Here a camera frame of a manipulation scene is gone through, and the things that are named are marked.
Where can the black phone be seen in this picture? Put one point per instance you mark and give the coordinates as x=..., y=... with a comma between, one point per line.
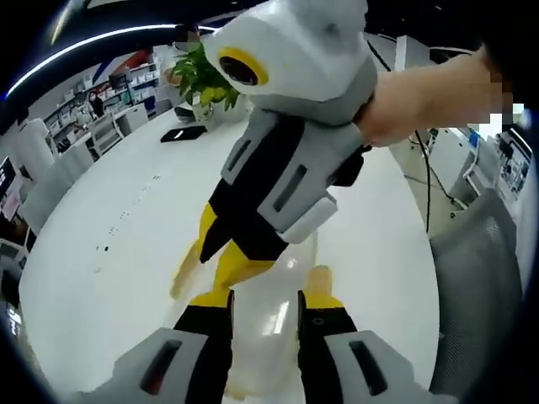
x=183, y=134

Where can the white office chair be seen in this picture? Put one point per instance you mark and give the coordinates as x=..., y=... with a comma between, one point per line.
x=132, y=118
x=105, y=132

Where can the person's own dark clothing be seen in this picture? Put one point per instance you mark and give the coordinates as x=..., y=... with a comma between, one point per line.
x=518, y=38

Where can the white desk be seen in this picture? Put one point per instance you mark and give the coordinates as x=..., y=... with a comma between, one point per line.
x=455, y=160

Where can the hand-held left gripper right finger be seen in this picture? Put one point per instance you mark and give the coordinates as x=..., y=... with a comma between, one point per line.
x=379, y=366

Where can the white storage shelves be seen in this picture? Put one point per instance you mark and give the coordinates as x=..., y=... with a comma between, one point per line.
x=135, y=80

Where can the ceiling light strip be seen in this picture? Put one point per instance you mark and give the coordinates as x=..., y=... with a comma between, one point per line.
x=84, y=48

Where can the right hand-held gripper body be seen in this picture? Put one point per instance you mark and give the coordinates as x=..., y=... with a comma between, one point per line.
x=311, y=54

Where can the green potted plant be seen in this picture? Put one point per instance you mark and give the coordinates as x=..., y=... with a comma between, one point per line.
x=198, y=71

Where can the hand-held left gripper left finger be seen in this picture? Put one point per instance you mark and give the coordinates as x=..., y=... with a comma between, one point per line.
x=139, y=370

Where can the clear box with yellow buckle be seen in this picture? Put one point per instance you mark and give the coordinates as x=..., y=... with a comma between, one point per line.
x=261, y=313

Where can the white plant pot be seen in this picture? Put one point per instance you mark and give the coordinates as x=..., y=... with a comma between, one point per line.
x=203, y=111

